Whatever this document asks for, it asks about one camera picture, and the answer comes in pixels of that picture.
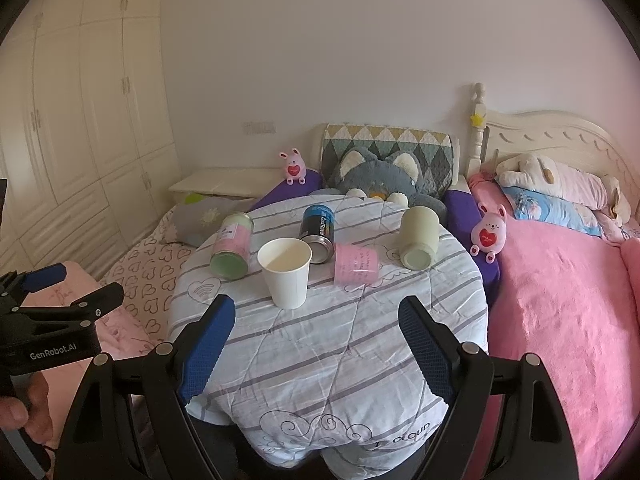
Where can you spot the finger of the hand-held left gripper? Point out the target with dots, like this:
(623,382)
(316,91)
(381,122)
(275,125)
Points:
(45,276)
(95,305)

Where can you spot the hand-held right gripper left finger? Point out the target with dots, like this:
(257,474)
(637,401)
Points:
(202,355)

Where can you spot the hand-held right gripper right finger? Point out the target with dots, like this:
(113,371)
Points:
(427,355)

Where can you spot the pink cup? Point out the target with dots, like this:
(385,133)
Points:
(356,264)

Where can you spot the white paper cup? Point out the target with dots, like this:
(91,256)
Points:
(287,282)

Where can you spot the person's left hand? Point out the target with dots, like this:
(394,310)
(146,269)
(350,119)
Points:
(40,410)

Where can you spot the pink floral sheet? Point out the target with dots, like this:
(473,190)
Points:
(120,335)

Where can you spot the heart print sheet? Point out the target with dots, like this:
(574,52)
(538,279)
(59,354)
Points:
(145,280)

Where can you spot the striped white quilt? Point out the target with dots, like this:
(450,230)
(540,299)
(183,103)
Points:
(325,360)

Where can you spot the pink label green jar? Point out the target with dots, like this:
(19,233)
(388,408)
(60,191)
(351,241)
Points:
(232,240)

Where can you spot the grey flower cushion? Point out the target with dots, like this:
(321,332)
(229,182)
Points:
(200,220)

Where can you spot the large pink bunny toy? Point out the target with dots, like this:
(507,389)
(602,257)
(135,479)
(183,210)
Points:
(489,232)

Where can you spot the purple cushion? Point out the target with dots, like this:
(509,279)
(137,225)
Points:
(287,191)
(462,220)

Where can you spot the pink blanket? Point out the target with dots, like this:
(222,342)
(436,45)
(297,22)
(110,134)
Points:
(565,310)

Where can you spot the cream wardrobe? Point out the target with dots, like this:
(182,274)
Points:
(75,110)

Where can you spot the blue and black can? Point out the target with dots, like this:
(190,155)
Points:
(317,225)

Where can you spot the cream nightstand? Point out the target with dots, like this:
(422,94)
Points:
(225,180)

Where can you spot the grey cat plush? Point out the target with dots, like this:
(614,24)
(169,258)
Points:
(380,172)

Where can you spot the blue printed pillow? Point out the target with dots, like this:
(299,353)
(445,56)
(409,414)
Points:
(555,210)

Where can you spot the small pink bunny toy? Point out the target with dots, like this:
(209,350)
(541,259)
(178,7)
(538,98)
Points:
(294,166)

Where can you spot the white plush dog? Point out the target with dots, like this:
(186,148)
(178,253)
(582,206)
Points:
(540,172)

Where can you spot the patchwork chair cover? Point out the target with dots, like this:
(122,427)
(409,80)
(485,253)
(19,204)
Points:
(385,137)

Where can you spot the yellow star ornament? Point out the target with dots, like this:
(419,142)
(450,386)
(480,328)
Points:
(478,119)

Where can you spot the cream bed headboard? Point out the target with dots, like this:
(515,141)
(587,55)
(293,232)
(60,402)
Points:
(545,135)

